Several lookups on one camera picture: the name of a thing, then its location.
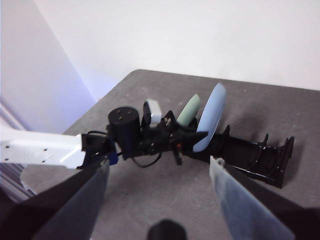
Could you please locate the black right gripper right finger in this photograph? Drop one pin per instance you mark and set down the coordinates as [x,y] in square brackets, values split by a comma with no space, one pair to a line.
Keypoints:
[262,212]

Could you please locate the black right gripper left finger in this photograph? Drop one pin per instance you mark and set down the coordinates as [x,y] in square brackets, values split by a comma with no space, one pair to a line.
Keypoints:
[62,212]

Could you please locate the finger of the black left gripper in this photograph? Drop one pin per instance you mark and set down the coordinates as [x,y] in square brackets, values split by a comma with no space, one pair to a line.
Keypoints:
[197,137]

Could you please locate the light blue plate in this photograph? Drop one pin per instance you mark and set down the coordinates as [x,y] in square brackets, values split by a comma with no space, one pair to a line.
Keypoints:
[212,117]

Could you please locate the pale green plate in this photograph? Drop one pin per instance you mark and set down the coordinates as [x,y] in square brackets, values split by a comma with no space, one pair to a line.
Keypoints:
[188,111]

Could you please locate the black plastic plate rack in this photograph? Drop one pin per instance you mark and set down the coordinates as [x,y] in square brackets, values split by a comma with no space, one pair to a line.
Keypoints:
[250,155]

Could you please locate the pale grey camera box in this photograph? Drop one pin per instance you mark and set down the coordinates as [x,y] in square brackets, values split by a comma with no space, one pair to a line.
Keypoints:
[153,111]

